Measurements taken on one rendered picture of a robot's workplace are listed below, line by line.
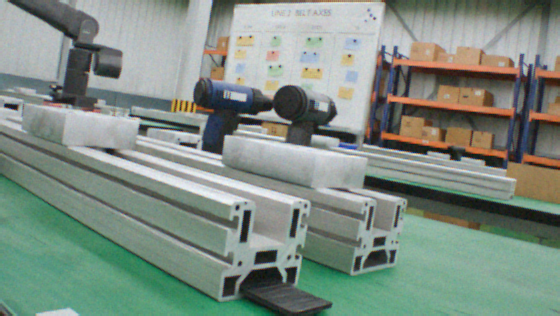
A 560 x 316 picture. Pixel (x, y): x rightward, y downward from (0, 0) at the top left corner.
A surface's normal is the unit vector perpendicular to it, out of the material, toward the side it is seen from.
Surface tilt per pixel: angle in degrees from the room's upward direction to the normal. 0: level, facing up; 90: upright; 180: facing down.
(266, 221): 90
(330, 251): 90
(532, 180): 89
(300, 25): 90
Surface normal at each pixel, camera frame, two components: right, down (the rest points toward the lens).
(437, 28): -0.61, -0.05
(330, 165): 0.73, 0.15
